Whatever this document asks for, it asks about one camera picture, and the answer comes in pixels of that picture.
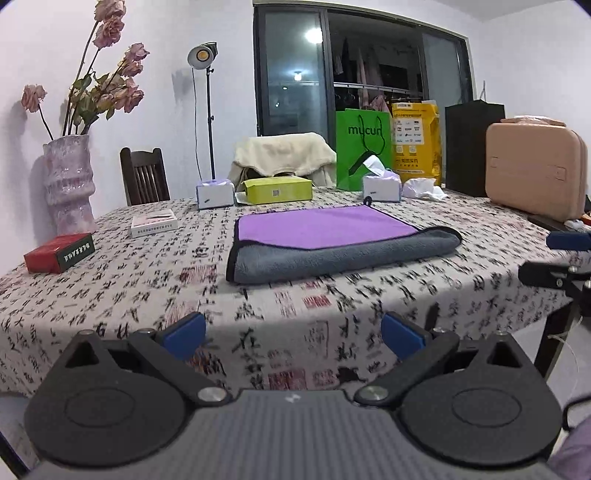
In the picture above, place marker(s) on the pink ceramic vase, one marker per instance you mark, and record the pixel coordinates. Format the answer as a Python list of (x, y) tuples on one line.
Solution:
[(68, 182)]

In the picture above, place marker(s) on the green mucun paper bag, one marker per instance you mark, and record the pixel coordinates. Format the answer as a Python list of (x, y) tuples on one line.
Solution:
[(360, 134)]

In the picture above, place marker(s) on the yellow-green cardboard box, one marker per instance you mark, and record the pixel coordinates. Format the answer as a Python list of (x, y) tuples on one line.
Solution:
[(269, 190)]

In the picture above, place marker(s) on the pink hard case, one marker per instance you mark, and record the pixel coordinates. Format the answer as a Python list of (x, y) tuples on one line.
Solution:
[(537, 165)]

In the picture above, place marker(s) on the studio lamp on stand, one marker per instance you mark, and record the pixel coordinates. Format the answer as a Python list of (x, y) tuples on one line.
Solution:
[(200, 58)]

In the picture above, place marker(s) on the purple and grey towel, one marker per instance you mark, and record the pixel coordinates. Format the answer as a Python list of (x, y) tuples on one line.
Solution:
[(284, 246)]

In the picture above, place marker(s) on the calligraphy print tablecloth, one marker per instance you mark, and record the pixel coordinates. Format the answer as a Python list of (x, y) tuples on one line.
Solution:
[(319, 333)]

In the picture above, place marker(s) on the cream cloth on chair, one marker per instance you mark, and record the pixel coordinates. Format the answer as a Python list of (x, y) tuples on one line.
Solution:
[(284, 154)]

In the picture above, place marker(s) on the white pink flat box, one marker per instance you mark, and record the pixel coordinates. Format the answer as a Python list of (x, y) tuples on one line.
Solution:
[(153, 223)]

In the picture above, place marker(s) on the dark framed glass door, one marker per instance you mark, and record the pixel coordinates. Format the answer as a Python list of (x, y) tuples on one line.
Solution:
[(314, 60)]

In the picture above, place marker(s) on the dried pink roses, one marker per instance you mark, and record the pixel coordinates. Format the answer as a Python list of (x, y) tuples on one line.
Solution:
[(92, 96)]

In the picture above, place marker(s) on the closed purple tissue pack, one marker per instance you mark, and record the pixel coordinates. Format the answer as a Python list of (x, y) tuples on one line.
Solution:
[(214, 194)]

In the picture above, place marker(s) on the chair with cream cloth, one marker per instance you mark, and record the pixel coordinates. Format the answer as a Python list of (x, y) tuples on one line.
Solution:
[(281, 177)]

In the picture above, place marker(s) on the yellow plastic bag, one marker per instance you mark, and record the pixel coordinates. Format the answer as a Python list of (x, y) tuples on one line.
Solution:
[(418, 149)]

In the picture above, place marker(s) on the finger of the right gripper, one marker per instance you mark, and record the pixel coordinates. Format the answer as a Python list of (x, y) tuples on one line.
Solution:
[(571, 280), (569, 241)]

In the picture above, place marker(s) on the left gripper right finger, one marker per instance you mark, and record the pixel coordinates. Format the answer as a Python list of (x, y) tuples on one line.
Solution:
[(422, 355)]

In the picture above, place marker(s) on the black paper bag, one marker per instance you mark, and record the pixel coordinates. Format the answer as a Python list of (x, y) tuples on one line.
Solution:
[(466, 126)]

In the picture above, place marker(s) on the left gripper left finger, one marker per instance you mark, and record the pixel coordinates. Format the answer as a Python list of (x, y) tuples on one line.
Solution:
[(164, 355)]

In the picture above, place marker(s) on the red box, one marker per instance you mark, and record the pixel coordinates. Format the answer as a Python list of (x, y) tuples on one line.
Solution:
[(59, 254)]

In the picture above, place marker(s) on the crumpled white tissue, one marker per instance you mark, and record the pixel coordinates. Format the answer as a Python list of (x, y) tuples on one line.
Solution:
[(424, 189)]

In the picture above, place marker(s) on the open purple tissue pack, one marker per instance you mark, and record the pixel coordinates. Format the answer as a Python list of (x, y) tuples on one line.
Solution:
[(381, 184)]

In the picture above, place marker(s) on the dark wooden chair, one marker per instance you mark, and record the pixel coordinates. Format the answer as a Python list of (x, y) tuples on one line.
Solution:
[(144, 176)]

